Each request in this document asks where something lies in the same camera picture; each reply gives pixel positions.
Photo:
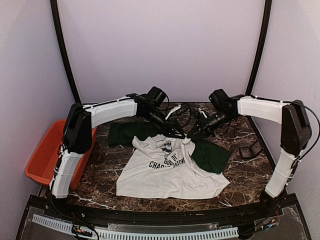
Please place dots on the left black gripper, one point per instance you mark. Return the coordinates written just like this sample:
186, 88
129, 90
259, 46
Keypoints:
168, 129

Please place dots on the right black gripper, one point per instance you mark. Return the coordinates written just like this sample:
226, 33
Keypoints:
204, 126

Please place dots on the white round brooch back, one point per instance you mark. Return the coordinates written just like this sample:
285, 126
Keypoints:
186, 141

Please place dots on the white green Charlie Brown shirt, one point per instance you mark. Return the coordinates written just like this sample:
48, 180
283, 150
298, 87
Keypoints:
162, 167

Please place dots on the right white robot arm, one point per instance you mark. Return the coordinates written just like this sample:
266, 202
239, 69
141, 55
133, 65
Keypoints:
293, 133

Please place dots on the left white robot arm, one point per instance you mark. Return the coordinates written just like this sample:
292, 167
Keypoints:
77, 136

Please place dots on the black brooch stand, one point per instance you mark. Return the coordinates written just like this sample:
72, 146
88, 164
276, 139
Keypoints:
252, 151

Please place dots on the red plastic bin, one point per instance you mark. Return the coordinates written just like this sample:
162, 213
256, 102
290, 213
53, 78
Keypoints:
41, 165

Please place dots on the white slotted cable duct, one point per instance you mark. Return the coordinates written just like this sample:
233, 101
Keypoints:
113, 231

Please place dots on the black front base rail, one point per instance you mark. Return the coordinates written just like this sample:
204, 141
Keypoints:
234, 216

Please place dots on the right black frame post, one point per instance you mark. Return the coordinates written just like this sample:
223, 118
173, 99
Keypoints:
260, 46

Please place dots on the black frame post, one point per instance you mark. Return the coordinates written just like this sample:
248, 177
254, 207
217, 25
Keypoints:
260, 46
63, 50

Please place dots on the left black frame post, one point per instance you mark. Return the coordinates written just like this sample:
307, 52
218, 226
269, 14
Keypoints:
63, 50

